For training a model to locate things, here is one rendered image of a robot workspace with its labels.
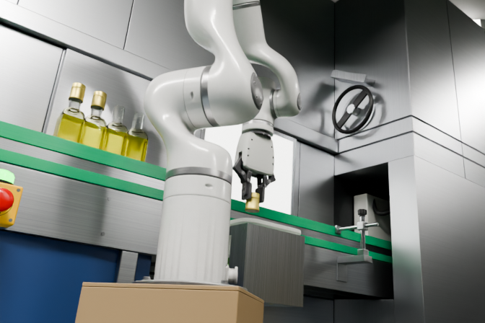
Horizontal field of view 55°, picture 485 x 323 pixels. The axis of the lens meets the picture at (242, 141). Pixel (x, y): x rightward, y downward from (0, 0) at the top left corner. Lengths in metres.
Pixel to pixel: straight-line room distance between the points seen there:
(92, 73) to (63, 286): 0.65
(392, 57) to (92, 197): 1.37
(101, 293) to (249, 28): 0.74
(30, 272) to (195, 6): 0.60
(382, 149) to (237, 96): 1.11
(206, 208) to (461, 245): 1.31
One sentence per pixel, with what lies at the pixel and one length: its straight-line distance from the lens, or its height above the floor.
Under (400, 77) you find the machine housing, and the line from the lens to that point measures 1.93.
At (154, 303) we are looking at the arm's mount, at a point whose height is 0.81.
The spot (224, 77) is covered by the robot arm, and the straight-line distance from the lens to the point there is 0.84.
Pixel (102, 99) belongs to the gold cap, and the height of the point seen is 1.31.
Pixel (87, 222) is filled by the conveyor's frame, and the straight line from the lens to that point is 1.02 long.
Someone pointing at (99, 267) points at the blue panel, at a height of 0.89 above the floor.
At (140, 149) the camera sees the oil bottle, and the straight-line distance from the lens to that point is 1.25.
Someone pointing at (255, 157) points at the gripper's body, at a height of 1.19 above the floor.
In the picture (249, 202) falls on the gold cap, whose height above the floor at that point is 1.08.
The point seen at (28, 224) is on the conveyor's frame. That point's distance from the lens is 0.99.
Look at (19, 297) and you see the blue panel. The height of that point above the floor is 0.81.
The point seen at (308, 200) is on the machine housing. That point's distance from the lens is 1.85.
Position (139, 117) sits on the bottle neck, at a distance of 1.29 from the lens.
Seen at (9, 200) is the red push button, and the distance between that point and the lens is 0.89.
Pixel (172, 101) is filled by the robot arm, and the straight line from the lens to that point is 0.87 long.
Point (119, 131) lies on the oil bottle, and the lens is 1.24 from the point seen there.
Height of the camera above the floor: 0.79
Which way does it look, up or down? 22 degrees up
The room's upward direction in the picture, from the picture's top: 5 degrees clockwise
